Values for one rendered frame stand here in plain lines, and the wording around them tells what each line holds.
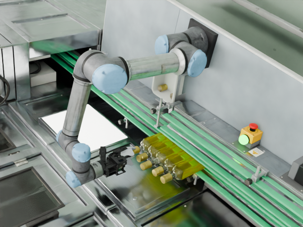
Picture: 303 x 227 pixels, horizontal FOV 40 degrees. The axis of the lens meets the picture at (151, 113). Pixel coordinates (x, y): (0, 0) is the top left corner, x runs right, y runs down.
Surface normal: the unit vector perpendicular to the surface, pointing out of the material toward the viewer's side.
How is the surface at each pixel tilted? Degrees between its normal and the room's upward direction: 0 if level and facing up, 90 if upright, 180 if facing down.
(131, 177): 91
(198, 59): 93
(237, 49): 0
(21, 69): 90
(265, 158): 90
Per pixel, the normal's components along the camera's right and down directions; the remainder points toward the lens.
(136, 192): 0.12, -0.84
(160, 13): -0.76, 0.26
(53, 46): 0.63, 0.48
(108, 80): 0.46, 0.52
